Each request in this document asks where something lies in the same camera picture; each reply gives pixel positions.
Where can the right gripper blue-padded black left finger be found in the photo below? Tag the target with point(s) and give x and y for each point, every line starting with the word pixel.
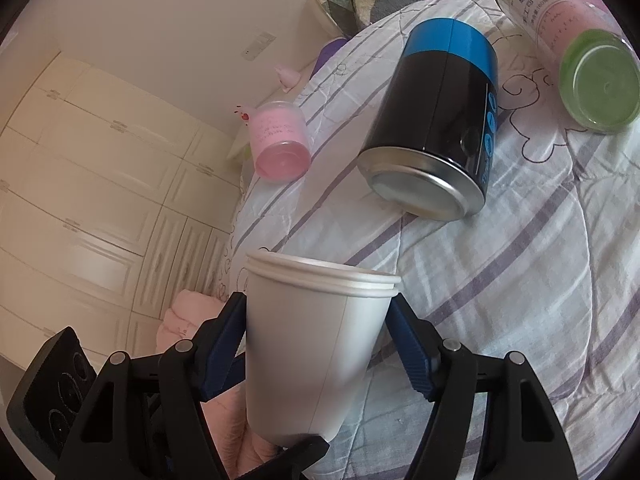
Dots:
pixel 143 417

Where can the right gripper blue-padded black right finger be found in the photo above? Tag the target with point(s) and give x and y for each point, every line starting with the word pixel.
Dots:
pixel 522 437

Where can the white paper cup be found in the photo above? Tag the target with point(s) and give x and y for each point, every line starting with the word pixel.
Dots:
pixel 311 327

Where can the small pink plastic cup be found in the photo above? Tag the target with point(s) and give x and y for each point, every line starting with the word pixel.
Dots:
pixel 279 142

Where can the person's hand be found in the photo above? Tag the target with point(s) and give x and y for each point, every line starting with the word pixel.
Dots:
pixel 239 448

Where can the pink folded cloth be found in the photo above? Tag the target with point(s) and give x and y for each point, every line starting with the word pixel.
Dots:
pixel 183 318

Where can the striped white quilt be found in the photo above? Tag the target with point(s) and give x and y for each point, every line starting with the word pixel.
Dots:
pixel 550 265

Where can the cream wardrobe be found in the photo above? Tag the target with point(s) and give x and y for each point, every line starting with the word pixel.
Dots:
pixel 112 202

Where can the cream nightstand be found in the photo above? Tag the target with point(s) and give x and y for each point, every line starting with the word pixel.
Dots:
pixel 240 147

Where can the black and blue tin can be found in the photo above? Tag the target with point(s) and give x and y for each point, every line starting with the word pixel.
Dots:
pixel 430 147

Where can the pink bug figurine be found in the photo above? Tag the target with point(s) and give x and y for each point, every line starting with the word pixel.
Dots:
pixel 244 112

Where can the pink bird figurine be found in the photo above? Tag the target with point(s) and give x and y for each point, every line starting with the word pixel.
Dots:
pixel 288 77

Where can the pink and green canister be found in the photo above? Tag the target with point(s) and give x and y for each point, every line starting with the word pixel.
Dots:
pixel 593 66

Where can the purple bed bumper left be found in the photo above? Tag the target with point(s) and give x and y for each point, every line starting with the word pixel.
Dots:
pixel 327 52

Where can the wall outlet plate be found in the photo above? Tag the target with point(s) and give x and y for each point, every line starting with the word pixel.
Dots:
pixel 258 45

